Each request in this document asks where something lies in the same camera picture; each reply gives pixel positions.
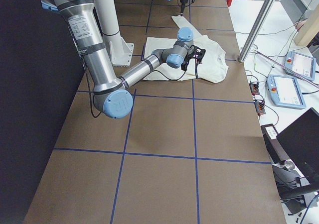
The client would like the metal cup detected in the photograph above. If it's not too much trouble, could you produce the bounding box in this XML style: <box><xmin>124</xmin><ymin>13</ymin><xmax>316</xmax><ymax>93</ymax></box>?
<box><xmin>279</xmin><ymin>160</ymin><xmax>296</xmax><ymax>171</ymax></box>

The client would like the white central pillar with base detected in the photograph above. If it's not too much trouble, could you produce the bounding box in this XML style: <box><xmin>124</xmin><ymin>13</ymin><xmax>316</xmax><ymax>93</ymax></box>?
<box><xmin>94</xmin><ymin>0</ymin><xmax>134</xmax><ymax>67</ymax></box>

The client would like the aluminium frame post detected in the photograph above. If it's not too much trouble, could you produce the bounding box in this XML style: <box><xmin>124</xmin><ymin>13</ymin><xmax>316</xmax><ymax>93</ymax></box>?
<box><xmin>238</xmin><ymin>0</ymin><xmax>275</xmax><ymax>63</ymax></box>

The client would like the teach pendant far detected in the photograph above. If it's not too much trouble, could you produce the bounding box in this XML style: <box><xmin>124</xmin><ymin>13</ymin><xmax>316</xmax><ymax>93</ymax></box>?
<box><xmin>285</xmin><ymin>51</ymin><xmax>316</xmax><ymax>81</ymax></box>

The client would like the white long-sleeve printed shirt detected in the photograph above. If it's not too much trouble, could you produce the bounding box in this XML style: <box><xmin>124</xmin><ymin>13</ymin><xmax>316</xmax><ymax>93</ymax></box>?
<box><xmin>144</xmin><ymin>15</ymin><xmax>228</xmax><ymax>83</ymax></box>

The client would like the black laptop monitor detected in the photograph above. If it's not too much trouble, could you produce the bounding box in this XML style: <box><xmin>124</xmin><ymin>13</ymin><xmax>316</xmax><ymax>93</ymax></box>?
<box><xmin>277</xmin><ymin>108</ymin><xmax>319</xmax><ymax>183</ymax></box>

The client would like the black box with label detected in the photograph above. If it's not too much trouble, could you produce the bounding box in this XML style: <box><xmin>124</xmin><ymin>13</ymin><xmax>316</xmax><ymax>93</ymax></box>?
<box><xmin>261</xmin><ymin>124</ymin><xmax>292</xmax><ymax>166</ymax></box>

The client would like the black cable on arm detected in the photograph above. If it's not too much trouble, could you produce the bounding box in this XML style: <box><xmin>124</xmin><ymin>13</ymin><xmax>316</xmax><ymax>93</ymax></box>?
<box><xmin>87</xmin><ymin>44</ymin><xmax>200</xmax><ymax>118</ymax></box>

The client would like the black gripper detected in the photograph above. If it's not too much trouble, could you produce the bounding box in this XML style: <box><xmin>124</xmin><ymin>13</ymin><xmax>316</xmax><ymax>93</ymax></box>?
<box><xmin>178</xmin><ymin>0</ymin><xmax>195</xmax><ymax>16</ymax></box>
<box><xmin>181</xmin><ymin>45</ymin><xmax>206</xmax><ymax>71</ymax></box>

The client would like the teach pendant near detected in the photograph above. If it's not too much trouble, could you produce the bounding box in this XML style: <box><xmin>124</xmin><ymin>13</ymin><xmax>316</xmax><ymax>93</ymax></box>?
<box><xmin>266</xmin><ymin>75</ymin><xmax>306</xmax><ymax>110</ymax></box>

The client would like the teach pendant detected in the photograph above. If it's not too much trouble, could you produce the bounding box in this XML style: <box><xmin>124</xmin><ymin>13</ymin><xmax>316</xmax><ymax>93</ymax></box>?
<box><xmin>285</xmin><ymin>51</ymin><xmax>316</xmax><ymax>81</ymax></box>
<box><xmin>266</xmin><ymin>75</ymin><xmax>306</xmax><ymax>110</ymax></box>

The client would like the reacher grabber stick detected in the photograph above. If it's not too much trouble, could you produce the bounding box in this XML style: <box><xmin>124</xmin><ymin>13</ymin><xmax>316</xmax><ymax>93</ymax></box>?
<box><xmin>256</xmin><ymin>50</ymin><xmax>319</xmax><ymax>88</ymax></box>

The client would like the wooden beam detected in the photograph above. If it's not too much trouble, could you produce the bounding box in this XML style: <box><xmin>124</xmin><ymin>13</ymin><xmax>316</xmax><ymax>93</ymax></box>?
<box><xmin>294</xmin><ymin>0</ymin><xmax>319</xmax><ymax>46</ymax></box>

